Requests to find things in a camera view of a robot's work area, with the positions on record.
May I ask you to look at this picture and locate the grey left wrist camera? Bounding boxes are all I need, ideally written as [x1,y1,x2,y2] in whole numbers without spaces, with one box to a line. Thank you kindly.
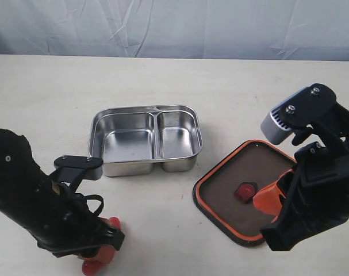
[50,155,103,183]

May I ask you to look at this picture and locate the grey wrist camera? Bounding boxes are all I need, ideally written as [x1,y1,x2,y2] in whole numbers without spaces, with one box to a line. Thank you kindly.
[50,155,103,183]
[260,83,337,145]

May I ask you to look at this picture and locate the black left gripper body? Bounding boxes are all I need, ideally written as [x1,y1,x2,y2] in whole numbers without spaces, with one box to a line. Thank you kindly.
[36,183,125,258]

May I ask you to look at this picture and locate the blue-grey backdrop cloth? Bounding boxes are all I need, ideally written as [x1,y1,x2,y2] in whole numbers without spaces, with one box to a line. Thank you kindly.
[0,1,349,61]

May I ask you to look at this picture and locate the dark transparent lunch box lid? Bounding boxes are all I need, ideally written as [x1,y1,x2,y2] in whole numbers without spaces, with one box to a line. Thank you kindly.
[193,140,296,248]

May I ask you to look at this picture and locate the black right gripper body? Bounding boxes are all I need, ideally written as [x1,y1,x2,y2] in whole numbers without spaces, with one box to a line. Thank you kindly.
[260,103,349,251]

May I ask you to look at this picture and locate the red toy sausage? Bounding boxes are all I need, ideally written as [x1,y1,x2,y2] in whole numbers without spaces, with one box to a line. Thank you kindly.
[82,216,122,275]

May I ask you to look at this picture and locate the steel two-compartment lunch box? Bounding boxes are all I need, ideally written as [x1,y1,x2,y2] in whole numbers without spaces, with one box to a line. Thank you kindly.
[88,105,203,177]

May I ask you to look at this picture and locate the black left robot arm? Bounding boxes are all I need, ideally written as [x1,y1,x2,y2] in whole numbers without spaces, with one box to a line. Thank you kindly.
[0,129,125,258]

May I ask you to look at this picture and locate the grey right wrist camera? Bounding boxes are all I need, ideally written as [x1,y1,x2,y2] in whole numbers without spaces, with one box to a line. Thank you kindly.
[260,83,337,145]

